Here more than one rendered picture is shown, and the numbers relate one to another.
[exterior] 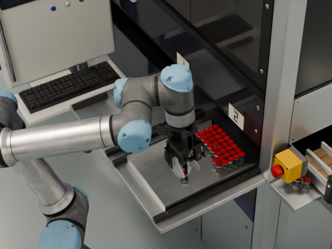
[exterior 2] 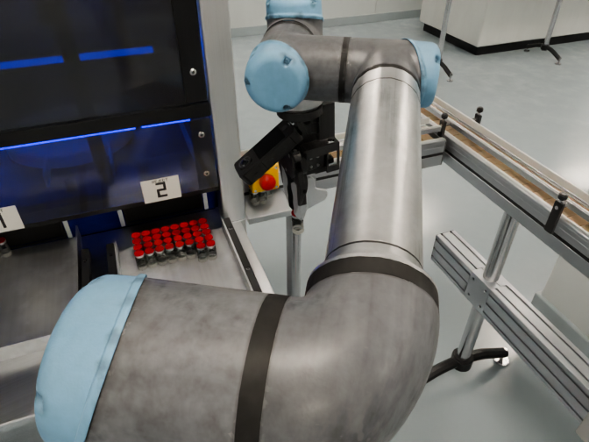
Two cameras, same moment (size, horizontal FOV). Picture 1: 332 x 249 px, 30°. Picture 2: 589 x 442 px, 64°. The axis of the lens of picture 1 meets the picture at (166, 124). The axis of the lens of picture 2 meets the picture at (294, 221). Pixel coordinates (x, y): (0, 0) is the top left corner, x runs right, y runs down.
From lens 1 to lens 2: 1.49 m
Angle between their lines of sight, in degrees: 61
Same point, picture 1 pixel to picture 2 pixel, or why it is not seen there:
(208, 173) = (207, 267)
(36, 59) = not seen: outside the picture
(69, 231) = not seen: hidden behind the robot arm
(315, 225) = not seen: hidden behind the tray
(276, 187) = (257, 215)
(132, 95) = (325, 39)
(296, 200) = (281, 205)
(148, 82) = (293, 27)
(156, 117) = (48, 310)
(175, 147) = (320, 148)
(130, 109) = (370, 43)
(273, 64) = (216, 39)
